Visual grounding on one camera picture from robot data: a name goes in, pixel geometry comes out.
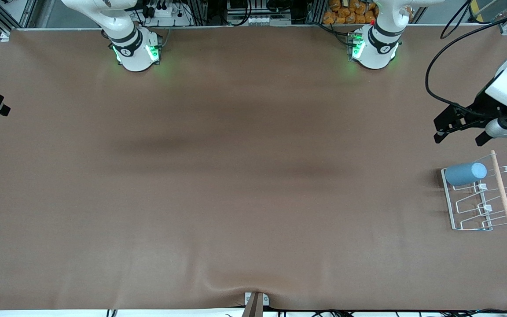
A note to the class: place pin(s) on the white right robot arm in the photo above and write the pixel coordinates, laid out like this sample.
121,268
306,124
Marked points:
134,53

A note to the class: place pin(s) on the table edge bracket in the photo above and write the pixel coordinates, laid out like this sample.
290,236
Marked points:
255,308

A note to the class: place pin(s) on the light blue plastic cup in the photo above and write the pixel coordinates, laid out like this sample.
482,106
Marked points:
462,174

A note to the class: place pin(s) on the aluminium frame profile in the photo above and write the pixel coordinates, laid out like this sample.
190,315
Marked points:
29,11

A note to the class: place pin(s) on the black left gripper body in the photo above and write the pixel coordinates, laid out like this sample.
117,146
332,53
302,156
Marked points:
481,105

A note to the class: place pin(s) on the white terminal block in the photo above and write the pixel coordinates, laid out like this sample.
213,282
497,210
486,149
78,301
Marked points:
262,20

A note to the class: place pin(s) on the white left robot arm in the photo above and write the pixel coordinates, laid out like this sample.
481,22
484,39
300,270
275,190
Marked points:
376,48

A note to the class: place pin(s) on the pile of orange objects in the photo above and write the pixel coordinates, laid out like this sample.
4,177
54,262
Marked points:
346,17

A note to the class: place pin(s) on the white power strip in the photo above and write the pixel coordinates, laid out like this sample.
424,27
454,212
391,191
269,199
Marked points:
165,12

